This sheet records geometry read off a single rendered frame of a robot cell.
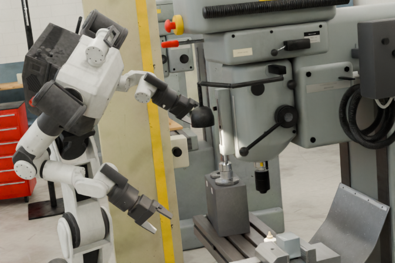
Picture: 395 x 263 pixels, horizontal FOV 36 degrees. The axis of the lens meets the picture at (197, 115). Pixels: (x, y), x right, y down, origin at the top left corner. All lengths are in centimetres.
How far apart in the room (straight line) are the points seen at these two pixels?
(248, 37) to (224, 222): 78
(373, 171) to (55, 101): 106
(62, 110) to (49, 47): 27
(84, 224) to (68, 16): 862
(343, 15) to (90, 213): 118
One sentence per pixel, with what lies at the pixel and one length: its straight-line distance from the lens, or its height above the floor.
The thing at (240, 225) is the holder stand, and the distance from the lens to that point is 229.
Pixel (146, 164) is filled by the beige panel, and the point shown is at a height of 91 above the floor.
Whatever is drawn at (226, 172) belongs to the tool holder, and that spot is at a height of 119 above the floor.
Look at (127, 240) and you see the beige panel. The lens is 378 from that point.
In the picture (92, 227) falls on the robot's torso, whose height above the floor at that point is 102.
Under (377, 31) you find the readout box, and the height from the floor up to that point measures 170.
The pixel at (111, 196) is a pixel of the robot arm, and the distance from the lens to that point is 206.
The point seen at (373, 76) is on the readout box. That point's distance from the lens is 169.
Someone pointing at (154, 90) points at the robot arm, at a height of 150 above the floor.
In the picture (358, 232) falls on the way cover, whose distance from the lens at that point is 215.
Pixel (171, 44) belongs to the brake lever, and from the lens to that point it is 193.
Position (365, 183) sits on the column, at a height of 116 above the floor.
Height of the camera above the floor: 180
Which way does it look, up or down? 10 degrees down
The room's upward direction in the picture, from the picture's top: 6 degrees counter-clockwise
